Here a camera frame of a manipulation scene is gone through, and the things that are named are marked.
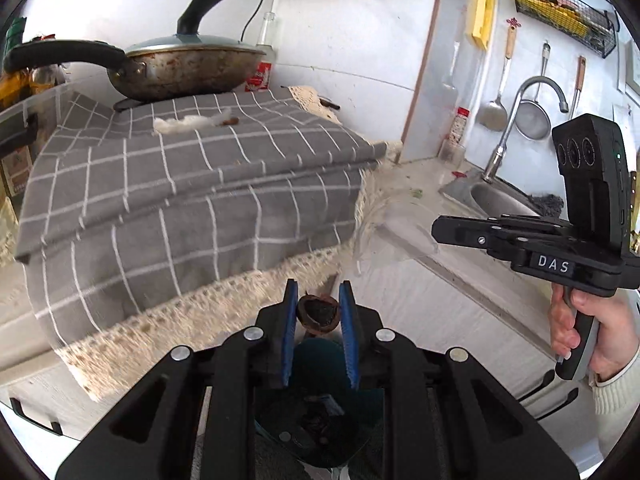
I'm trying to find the green wok lid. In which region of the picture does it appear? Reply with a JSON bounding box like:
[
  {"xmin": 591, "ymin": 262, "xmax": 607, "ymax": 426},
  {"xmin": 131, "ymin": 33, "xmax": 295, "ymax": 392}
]
[{"xmin": 122, "ymin": 0, "xmax": 266, "ymax": 57}]

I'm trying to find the brown walnut shell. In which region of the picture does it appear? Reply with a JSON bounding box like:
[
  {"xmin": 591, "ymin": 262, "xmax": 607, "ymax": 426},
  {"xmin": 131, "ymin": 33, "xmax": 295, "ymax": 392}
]
[{"xmin": 297, "ymin": 293, "xmax": 342, "ymax": 336}]

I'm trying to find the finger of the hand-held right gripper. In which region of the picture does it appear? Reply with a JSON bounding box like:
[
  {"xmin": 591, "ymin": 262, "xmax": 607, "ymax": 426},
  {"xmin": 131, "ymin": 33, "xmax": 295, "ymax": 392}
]
[
  {"xmin": 491, "ymin": 214, "xmax": 572, "ymax": 236},
  {"xmin": 431, "ymin": 214, "xmax": 532, "ymax": 262}
]

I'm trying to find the red-capped spice jar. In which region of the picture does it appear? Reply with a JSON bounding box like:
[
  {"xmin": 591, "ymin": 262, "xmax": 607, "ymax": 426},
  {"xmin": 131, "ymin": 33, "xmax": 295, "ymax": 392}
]
[{"xmin": 439, "ymin": 106, "xmax": 471, "ymax": 164}]

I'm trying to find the yellow hanging board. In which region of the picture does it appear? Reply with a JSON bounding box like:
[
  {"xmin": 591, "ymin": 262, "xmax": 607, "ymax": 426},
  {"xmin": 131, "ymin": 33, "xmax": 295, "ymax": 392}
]
[{"xmin": 471, "ymin": 0, "xmax": 499, "ymax": 51}]

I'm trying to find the wooden-handled ladle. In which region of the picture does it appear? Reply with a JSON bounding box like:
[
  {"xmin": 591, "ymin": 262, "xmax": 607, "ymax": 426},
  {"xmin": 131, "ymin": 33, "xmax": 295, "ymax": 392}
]
[{"xmin": 474, "ymin": 17, "xmax": 521, "ymax": 133}]

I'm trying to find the metal strainer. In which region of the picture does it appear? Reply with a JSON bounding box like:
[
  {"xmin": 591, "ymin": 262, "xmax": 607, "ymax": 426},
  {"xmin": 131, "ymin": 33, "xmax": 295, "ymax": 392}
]
[{"xmin": 514, "ymin": 42, "xmax": 553, "ymax": 141}]

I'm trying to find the clear plastic storage box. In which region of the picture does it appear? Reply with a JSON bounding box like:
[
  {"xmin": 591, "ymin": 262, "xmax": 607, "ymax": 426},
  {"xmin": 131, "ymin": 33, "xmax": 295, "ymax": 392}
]
[{"xmin": 0, "ymin": 84, "xmax": 69, "ymax": 197}]

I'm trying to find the steel sink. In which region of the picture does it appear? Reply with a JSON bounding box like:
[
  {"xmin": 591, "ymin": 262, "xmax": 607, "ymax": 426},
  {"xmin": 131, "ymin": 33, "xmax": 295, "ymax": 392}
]
[{"xmin": 439, "ymin": 172, "xmax": 567, "ymax": 222}]

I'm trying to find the dark teal trash bin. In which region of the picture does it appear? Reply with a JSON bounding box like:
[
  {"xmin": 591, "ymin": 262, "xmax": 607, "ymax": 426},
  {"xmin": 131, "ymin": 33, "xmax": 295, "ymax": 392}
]
[{"xmin": 252, "ymin": 337, "xmax": 386, "ymax": 469}]

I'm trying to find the person's right forearm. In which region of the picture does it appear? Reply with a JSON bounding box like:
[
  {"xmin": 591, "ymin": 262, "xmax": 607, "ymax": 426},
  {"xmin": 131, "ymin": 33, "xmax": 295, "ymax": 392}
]
[{"xmin": 591, "ymin": 354, "xmax": 640, "ymax": 417}]

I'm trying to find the metal faucet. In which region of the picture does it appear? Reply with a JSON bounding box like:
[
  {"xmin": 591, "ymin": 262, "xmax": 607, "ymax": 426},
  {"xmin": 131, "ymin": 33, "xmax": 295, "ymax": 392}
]
[{"xmin": 482, "ymin": 76, "xmax": 570, "ymax": 184}]

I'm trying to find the person's right hand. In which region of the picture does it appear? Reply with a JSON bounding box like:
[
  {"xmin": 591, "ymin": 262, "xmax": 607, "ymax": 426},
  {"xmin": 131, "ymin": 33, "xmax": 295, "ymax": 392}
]
[{"xmin": 547, "ymin": 287, "xmax": 640, "ymax": 377}]

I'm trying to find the grey rag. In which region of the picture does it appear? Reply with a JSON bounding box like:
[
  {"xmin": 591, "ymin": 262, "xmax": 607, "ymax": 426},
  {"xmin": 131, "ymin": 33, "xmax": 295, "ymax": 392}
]
[{"xmin": 529, "ymin": 193, "xmax": 567, "ymax": 219}]

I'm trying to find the black cabinet handle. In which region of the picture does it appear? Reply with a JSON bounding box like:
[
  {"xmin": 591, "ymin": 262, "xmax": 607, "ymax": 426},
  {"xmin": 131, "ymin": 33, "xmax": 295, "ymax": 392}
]
[{"xmin": 9, "ymin": 396, "xmax": 64, "ymax": 436}]

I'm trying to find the black wire basket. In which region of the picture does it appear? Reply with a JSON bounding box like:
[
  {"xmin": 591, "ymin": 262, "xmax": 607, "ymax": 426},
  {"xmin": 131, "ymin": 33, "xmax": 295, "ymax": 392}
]
[{"xmin": 507, "ymin": 0, "xmax": 619, "ymax": 59}]

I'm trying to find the black-handled wok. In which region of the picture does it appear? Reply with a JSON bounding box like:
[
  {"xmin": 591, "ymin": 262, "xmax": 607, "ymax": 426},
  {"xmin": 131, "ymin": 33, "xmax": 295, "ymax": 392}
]
[{"xmin": 2, "ymin": 40, "xmax": 268, "ymax": 102}]

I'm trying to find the grey checked lace-trimmed cloth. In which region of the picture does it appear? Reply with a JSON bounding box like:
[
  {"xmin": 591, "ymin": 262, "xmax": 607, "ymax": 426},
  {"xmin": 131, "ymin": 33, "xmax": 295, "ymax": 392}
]
[{"xmin": 14, "ymin": 85, "xmax": 402, "ymax": 402}]

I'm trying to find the dark green-capped bottle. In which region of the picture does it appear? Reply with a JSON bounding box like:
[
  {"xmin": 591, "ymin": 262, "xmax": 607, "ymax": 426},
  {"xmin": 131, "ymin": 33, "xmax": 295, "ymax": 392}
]
[{"xmin": 4, "ymin": 16, "xmax": 27, "ymax": 61}]

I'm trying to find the black power cable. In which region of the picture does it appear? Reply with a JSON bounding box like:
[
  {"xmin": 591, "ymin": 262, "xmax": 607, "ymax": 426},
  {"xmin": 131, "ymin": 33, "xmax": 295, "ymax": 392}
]
[{"xmin": 239, "ymin": 0, "xmax": 271, "ymax": 42}]

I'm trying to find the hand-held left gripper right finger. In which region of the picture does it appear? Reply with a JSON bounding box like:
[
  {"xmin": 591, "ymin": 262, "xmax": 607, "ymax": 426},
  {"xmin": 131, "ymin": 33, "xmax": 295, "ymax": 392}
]
[{"xmin": 338, "ymin": 280, "xmax": 582, "ymax": 480}]

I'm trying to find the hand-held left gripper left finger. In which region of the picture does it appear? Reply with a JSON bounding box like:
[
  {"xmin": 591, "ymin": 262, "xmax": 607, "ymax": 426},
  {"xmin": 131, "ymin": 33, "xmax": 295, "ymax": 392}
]
[{"xmin": 55, "ymin": 278, "xmax": 301, "ymax": 480}]

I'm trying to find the wooden-handled metal spoon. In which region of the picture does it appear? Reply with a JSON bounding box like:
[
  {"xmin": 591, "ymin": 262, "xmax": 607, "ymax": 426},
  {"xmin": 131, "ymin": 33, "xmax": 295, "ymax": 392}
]
[{"xmin": 569, "ymin": 55, "xmax": 587, "ymax": 122}]

